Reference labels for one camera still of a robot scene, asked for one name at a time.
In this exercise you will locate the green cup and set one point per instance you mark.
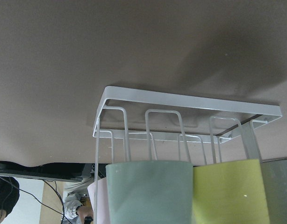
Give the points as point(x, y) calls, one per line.
point(150, 192)

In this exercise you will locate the pink cup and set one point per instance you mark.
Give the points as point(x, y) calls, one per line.
point(102, 200)

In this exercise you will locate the yellow cup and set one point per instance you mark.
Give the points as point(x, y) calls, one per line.
point(230, 193)

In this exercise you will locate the grey cup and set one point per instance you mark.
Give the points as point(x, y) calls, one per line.
point(275, 182)

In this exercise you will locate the black foam block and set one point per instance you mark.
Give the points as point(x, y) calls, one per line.
point(66, 172)

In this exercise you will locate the person in grey jacket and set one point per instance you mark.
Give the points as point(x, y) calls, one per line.
point(75, 211)

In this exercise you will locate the person in black jacket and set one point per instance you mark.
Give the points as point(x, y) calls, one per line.
point(9, 196)

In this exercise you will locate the white wire cup rack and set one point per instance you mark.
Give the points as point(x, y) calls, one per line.
point(266, 113)

